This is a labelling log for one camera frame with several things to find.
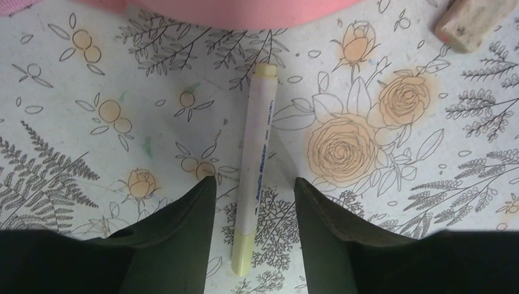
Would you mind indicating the floral table mat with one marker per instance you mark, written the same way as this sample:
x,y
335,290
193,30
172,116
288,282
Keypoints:
x,y
107,118

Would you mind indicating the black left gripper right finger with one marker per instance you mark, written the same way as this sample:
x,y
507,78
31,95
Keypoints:
x,y
343,253

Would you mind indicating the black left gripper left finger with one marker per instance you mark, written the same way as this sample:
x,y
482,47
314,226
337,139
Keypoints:
x,y
166,252

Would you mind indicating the pale yellow marker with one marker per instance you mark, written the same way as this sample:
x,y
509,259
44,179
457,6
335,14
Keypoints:
x,y
261,102

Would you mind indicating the beige eraser block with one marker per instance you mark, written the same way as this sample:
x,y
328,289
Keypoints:
x,y
465,24

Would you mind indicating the pink student backpack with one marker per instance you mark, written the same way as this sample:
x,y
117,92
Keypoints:
x,y
232,14

